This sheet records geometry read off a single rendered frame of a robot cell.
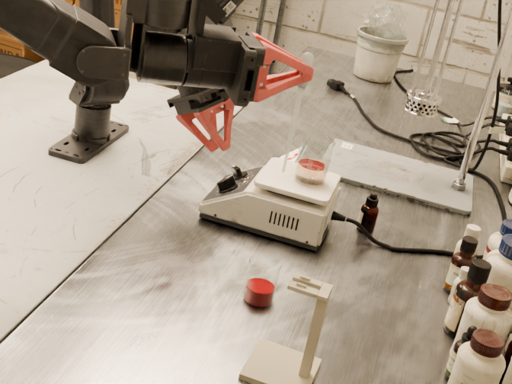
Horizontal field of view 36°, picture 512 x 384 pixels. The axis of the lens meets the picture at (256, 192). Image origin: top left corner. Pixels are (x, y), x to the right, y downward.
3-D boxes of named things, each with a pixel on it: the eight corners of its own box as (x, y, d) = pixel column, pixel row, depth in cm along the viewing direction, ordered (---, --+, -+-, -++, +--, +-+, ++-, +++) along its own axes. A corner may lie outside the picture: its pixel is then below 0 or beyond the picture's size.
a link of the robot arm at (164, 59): (192, 19, 89) (131, 11, 87) (202, 33, 84) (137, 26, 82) (184, 76, 92) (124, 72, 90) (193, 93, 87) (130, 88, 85)
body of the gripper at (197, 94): (201, 97, 127) (185, 52, 125) (236, 91, 119) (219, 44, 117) (169, 111, 124) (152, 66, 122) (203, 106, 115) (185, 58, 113)
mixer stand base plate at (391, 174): (313, 174, 149) (315, 168, 149) (332, 141, 167) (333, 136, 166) (470, 216, 144) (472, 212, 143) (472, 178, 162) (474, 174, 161)
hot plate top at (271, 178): (251, 186, 120) (252, 180, 120) (271, 160, 131) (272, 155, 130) (326, 207, 118) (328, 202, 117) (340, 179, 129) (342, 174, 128)
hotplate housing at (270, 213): (196, 219, 124) (203, 173, 121) (222, 189, 136) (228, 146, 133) (331, 258, 120) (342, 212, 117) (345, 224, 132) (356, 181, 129)
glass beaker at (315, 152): (325, 179, 126) (336, 133, 123) (324, 193, 121) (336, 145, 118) (289, 172, 126) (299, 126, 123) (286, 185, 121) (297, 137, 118)
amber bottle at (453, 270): (443, 281, 120) (459, 231, 116) (466, 288, 119) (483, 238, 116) (441, 292, 117) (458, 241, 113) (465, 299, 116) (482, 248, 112)
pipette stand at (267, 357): (238, 379, 90) (257, 285, 85) (259, 343, 97) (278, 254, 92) (303, 402, 89) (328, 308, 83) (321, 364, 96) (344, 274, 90)
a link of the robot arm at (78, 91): (131, 76, 139) (115, 66, 143) (86, 79, 134) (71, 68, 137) (127, 110, 142) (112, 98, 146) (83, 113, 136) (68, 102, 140)
